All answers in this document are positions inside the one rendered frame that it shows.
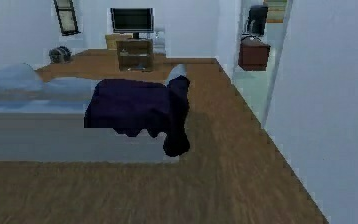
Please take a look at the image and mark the grey bed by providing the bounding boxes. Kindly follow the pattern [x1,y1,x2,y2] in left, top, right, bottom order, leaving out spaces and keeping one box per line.
[0,63,190,164]

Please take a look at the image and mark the dark purple blanket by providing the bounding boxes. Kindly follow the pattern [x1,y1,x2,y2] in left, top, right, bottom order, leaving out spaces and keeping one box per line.
[83,75,191,158]

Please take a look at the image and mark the brown wooden television stand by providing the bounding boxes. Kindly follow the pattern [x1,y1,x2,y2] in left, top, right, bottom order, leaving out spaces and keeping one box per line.
[116,38,155,72]

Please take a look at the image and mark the dark red cabinet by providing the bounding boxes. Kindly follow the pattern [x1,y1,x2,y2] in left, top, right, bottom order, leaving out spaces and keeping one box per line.
[238,35,271,72]

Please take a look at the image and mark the black television set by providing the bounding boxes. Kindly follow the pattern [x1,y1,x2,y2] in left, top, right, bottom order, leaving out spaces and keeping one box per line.
[110,7,155,40]

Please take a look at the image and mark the black appliance on cabinet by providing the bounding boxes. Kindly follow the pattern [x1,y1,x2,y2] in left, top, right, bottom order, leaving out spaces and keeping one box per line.
[246,4,269,37]

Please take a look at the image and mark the pale blue pillow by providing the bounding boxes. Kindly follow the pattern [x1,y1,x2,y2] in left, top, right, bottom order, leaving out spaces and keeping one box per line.
[0,63,44,92]

